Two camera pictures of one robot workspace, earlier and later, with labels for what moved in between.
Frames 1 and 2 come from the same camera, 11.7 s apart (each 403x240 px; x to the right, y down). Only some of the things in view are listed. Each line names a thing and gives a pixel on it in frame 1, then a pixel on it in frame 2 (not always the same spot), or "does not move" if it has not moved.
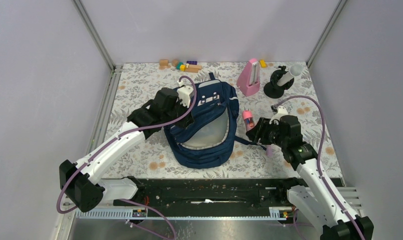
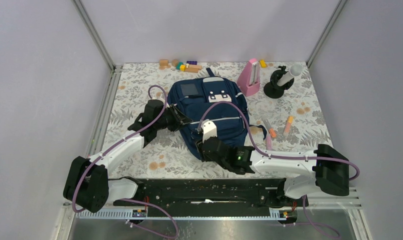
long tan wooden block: [193, 68] does not move
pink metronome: [248, 80] does not move
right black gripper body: [271, 133] -> [203, 156]
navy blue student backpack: [209, 141] does not move
